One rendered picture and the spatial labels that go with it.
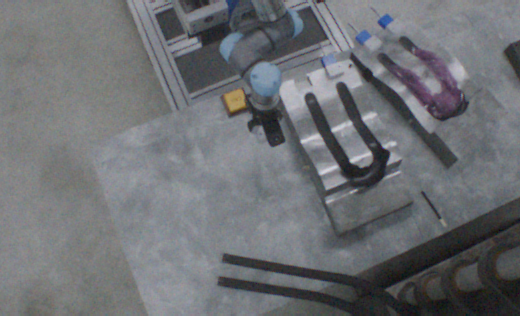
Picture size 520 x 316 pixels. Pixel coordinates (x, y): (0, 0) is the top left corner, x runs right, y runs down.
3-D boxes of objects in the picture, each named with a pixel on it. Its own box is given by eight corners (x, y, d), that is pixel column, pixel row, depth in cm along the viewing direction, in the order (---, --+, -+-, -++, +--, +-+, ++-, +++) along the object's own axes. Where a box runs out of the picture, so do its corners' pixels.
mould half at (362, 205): (274, 96, 206) (276, 79, 193) (345, 70, 210) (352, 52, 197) (336, 237, 193) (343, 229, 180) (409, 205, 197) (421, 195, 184)
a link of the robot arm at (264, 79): (267, 52, 155) (289, 77, 153) (265, 70, 165) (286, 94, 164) (242, 70, 153) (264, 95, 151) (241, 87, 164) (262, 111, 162)
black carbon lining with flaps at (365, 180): (300, 97, 198) (303, 85, 189) (346, 81, 201) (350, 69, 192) (346, 198, 190) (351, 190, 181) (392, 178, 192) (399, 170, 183)
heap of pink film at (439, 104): (382, 70, 204) (387, 60, 196) (418, 42, 208) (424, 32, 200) (435, 129, 199) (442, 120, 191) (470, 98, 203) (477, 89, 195)
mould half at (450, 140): (349, 58, 211) (354, 44, 200) (400, 19, 217) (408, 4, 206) (448, 169, 201) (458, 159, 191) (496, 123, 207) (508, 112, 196)
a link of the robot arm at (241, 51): (250, 32, 167) (276, 61, 165) (216, 55, 164) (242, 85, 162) (250, 18, 159) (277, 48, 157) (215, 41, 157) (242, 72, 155)
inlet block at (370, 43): (342, 30, 211) (344, 22, 206) (352, 22, 212) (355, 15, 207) (368, 57, 208) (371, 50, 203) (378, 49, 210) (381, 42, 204)
